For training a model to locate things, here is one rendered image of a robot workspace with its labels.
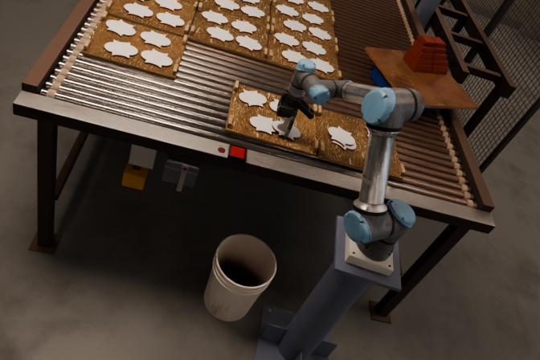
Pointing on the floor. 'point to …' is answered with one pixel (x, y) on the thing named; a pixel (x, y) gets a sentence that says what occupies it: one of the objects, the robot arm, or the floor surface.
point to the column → (320, 308)
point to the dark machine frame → (495, 71)
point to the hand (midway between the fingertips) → (287, 129)
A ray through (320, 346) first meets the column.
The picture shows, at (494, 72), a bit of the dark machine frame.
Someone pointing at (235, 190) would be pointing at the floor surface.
